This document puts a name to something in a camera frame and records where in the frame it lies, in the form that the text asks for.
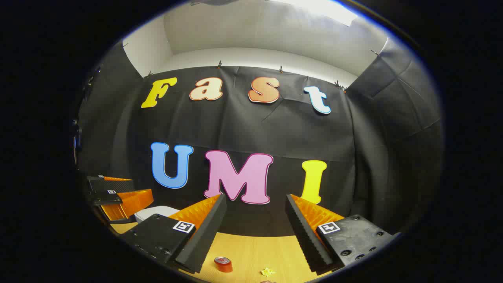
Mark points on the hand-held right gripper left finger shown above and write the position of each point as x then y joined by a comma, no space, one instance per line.
204,236

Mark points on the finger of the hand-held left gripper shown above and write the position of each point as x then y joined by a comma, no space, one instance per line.
135,200
106,184

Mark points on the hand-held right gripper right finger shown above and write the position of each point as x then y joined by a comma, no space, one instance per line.
306,236

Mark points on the grey desktop garbage bin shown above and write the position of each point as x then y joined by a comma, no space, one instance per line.
155,213

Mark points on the red pop can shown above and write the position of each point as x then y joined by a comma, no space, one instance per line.
224,265

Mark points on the yellow paper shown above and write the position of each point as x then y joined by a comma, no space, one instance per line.
268,271

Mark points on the wooden desktop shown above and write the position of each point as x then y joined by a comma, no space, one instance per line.
251,251

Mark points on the black backdrop cloth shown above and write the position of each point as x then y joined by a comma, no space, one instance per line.
283,129

